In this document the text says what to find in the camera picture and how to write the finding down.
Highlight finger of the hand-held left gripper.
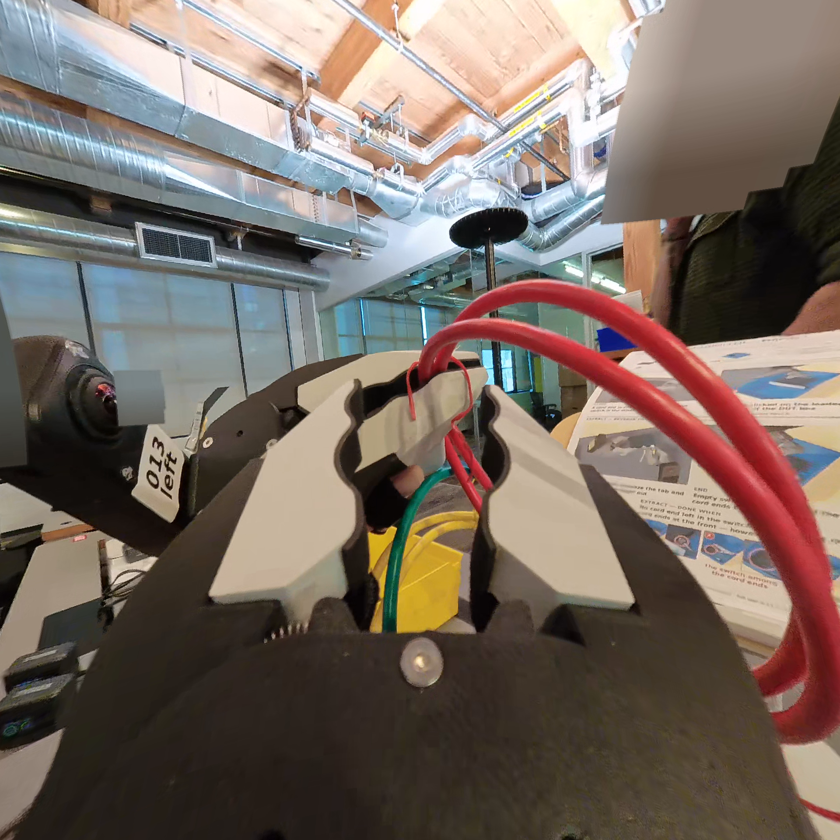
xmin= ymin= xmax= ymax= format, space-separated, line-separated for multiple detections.
xmin=297 ymin=350 xmax=491 ymax=412
xmin=354 ymin=376 xmax=490 ymax=479

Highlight medium spiral air duct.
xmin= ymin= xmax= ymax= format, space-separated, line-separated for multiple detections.
xmin=0 ymin=92 xmax=388 ymax=247

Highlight instruction sheet on stand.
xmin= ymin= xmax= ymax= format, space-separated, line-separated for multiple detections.
xmin=550 ymin=410 xmax=586 ymax=454

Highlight thin spiral air duct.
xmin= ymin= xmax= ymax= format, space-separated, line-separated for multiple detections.
xmin=0 ymin=203 xmax=329 ymax=293

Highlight green ethernet cable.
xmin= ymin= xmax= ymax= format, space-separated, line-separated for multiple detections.
xmin=382 ymin=466 xmax=455 ymax=634

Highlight black pole with disc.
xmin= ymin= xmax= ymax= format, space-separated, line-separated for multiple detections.
xmin=449 ymin=208 xmax=530 ymax=391

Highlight red ethernet cable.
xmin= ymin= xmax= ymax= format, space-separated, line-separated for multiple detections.
xmin=407 ymin=279 xmax=840 ymax=746

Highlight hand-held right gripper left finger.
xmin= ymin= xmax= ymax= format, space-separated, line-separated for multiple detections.
xmin=209 ymin=378 xmax=370 ymax=621

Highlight silver insulated pipes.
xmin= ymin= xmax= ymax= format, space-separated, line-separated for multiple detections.
xmin=308 ymin=56 xmax=624 ymax=253

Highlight printed instruction sheet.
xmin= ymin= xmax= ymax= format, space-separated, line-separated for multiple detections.
xmin=567 ymin=330 xmax=840 ymax=634

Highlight yellow plastic bin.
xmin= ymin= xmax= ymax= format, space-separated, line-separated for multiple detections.
xmin=369 ymin=528 xmax=465 ymax=635

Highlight white vent grille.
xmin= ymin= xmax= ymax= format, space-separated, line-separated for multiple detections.
xmin=136 ymin=223 xmax=217 ymax=266

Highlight large spiral air duct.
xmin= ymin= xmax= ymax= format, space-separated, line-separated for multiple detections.
xmin=0 ymin=0 xmax=421 ymax=217

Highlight black flat device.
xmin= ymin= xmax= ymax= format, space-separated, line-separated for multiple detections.
xmin=38 ymin=596 xmax=111 ymax=657

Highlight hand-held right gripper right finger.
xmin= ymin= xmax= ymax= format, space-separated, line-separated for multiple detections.
xmin=470 ymin=385 xmax=637 ymax=631

